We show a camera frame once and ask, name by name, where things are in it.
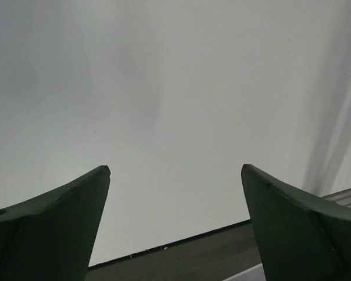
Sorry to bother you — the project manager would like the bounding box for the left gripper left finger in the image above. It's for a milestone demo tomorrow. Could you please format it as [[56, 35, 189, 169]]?
[[0, 165, 111, 280]]

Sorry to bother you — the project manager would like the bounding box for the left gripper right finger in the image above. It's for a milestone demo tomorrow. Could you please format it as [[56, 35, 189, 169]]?
[[241, 164, 351, 280]]

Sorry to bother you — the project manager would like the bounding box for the aluminium front rail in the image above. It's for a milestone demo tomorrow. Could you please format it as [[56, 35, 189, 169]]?
[[322, 188, 351, 208]]

